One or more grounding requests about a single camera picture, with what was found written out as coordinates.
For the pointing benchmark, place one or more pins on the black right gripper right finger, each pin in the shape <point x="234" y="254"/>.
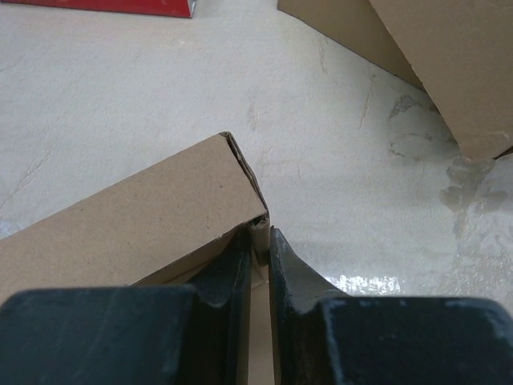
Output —
<point x="322" y="335"/>

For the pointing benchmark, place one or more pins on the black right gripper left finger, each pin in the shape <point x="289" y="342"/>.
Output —
<point x="196" y="332"/>

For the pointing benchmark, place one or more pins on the large stacked cardboard box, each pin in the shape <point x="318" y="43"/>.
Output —
<point x="462" y="53"/>

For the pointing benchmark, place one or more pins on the red rectangular carton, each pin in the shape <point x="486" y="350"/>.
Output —
<point x="167" y="8"/>

